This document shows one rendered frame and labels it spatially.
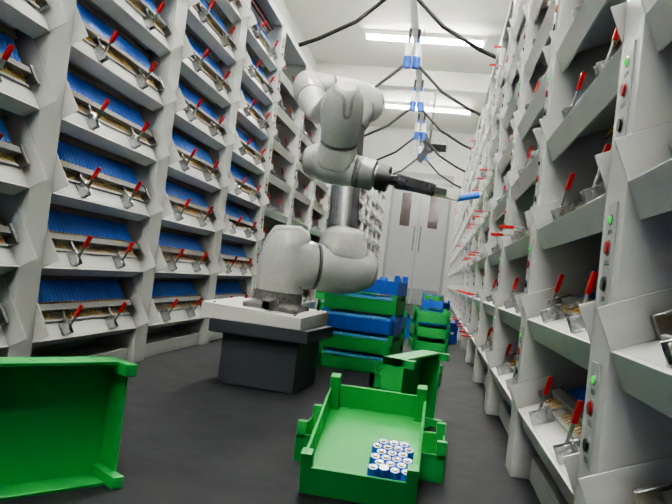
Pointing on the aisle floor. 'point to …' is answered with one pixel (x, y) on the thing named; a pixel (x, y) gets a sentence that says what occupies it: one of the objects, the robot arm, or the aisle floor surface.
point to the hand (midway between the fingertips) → (447, 193)
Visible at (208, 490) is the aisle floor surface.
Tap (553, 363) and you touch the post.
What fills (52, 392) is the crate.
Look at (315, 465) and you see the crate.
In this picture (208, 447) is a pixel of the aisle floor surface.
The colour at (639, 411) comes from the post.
